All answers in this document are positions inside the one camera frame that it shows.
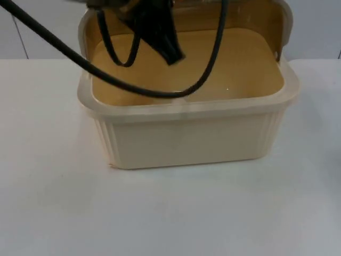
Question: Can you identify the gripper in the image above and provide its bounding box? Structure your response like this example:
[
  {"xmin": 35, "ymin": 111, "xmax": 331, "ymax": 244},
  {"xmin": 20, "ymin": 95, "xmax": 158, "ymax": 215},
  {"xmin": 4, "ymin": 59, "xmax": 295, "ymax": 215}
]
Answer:
[{"xmin": 117, "ymin": 0, "xmax": 186, "ymax": 66}]

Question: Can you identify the cream box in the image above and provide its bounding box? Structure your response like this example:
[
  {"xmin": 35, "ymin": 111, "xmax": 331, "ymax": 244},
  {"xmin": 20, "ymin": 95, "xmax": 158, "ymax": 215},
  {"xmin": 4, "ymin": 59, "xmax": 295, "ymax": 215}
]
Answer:
[{"xmin": 76, "ymin": 31, "xmax": 301, "ymax": 170}]

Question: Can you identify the thick black cable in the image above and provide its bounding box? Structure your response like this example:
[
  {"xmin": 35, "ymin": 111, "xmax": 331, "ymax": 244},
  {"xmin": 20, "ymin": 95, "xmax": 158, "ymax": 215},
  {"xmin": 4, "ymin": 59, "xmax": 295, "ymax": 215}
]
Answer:
[{"xmin": 0, "ymin": 0, "xmax": 228, "ymax": 100}]

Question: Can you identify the thin black cable loop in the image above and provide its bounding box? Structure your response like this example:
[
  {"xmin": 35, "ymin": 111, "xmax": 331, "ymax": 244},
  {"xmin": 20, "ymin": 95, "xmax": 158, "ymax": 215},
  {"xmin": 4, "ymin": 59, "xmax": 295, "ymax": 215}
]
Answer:
[{"xmin": 96, "ymin": 7, "xmax": 144, "ymax": 67}]

